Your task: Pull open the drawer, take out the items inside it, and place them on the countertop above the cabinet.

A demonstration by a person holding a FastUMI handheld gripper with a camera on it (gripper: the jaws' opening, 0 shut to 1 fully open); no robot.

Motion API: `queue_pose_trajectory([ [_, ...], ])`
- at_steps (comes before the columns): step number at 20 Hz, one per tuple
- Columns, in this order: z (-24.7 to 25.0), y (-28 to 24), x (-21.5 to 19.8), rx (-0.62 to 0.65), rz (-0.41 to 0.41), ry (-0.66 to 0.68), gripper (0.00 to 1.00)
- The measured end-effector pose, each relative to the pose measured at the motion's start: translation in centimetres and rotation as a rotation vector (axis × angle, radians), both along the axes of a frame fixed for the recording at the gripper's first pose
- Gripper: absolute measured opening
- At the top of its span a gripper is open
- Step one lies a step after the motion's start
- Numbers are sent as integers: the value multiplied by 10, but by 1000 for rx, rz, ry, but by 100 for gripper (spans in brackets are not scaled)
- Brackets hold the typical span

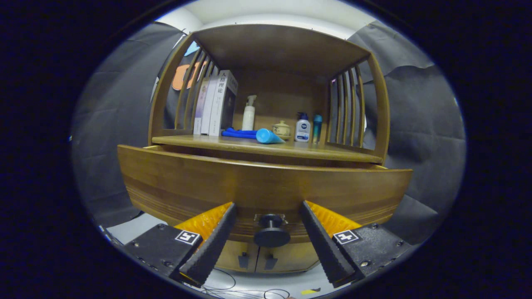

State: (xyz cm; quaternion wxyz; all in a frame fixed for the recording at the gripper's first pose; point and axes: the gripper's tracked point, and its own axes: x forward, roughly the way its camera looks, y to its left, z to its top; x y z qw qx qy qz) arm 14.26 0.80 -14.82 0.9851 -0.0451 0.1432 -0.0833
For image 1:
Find blue and white cream tube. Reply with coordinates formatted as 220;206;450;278
256;128;286;145

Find black floor cables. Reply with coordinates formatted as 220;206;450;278
199;268;291;299

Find white book with dark cover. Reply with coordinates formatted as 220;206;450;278
209;70;239;137

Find wooden drawer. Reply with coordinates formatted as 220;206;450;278
117;144;413;244

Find beige lidded teacup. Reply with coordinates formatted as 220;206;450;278
272;120;291;140

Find black drawer knob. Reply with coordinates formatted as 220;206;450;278
254;214;291;248

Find white lotion bottle blue cap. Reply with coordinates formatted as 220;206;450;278
294;112;312;143

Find pale purple book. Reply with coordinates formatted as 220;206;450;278
193;79;209;135

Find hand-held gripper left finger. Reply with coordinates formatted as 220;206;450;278
121;202;237;288

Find wooden cabinet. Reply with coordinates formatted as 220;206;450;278
148;24;391;274

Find wooden countertop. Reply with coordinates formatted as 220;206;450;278
152;134;384;164

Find blue folded cloth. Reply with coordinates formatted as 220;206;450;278
221;127;260;139

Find white pump bottle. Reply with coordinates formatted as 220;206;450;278
242;95;257;131

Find wooden cabinet door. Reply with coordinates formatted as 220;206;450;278
214;241;260;273
256;242;320;274

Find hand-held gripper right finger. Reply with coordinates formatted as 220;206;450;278
299;200;412;289

